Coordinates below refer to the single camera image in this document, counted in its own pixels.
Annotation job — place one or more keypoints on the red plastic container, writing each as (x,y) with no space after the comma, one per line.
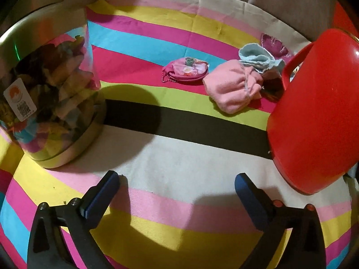
(314,117)

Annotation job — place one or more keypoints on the white patterned cloth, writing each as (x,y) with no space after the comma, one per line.
(296,70)

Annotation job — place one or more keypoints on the clear jar with gold lid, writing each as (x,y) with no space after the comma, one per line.
(50,103)

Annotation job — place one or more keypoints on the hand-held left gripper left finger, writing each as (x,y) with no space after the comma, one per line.
(101,194)

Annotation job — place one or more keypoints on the light blue frilled pouch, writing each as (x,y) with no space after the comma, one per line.
(255,54)

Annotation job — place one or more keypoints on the pink coin purse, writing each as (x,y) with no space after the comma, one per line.
(182,70)

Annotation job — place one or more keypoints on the colourful striped blanket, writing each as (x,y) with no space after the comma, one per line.
(182,159)

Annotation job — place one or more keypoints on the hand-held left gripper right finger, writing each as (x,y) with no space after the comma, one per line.
(251,199)

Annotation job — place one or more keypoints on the magenta floral cloth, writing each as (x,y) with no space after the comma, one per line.
(273,44)

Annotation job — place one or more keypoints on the pink fleece pouch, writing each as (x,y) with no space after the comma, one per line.
(230,89)

